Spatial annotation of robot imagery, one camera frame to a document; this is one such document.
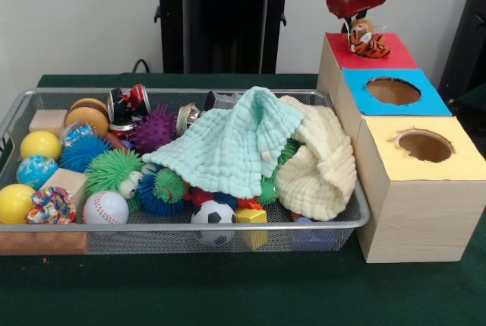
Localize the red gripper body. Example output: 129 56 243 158
325 0 390 20

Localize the orange striped plush tiger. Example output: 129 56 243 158
343 31 392 59

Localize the cream waffle cloth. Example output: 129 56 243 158
275 94 358 223

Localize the mint green waffle cloth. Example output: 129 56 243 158
140 85 305 198

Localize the wooden box with three holes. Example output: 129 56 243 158
315 31 486 265

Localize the black chair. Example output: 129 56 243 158
438 0 486 137

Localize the black and white soccer ball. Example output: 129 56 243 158
191 199 238 247

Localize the toy hamburger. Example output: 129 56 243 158
64 97 111 138

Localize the green spiky toy with eyes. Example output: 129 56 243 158
85 147 145 213

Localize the dark green table cloth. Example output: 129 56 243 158
0 73 486 326

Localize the blue spiky ball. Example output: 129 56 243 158
59 134 113 174

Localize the white baseball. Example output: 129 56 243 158
82 191 130 226

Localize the yellow ball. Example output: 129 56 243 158
0 183 37 225
19 130 63 162

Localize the blue globe ball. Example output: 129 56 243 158
16 154 60 191

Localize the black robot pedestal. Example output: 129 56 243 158
146 0 307 74

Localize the wire mesh bin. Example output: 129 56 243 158
0 88 371 257

